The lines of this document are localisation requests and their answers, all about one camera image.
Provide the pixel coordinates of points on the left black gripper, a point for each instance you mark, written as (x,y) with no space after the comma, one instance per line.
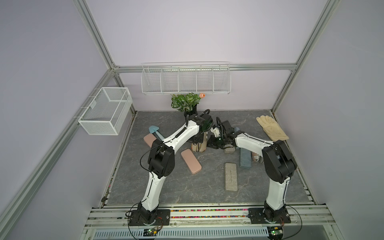
(200,141)

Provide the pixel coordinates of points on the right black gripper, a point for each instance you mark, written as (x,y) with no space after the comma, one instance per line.
(211,142)

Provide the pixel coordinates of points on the mint case blue glasses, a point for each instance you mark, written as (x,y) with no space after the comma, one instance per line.
(245,158)

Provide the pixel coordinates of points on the plaid beige glasses case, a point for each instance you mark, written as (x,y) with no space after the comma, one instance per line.
(200,147)

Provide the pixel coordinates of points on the grey mint case red sunglasses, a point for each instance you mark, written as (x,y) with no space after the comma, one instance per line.
(231,180)

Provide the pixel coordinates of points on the pink case black sunglasses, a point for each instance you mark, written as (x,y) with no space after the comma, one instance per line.
(191,161)

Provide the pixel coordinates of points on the pink hard glasses case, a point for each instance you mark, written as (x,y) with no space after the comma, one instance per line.
(149,139)

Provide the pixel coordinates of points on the grey case mint lining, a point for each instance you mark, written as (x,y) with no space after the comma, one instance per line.
(229,149)

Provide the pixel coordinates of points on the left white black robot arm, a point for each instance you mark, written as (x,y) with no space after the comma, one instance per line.
(162,161)

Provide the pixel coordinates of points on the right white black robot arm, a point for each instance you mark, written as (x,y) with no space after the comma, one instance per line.
(279,163)

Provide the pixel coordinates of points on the green plant in black vase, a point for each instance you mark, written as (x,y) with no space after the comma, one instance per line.
(186,103)

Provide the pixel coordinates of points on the beige work glove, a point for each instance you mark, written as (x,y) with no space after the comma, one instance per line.
(272,128)

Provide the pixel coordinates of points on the teal plastic scraper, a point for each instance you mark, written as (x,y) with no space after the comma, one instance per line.
(155,131)

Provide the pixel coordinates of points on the long white wire shelf basket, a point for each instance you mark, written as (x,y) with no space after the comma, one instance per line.
(186,77)

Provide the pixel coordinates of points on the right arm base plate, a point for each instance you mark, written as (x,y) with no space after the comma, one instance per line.
(269,216)

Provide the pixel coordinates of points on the white vented cable duct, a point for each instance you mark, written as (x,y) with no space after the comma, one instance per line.
(181,233)

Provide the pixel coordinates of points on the white wire mesh side basket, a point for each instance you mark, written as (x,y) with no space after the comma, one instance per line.
(107,111)

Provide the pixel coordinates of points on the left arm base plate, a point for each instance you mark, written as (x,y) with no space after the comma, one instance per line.
(159,217)

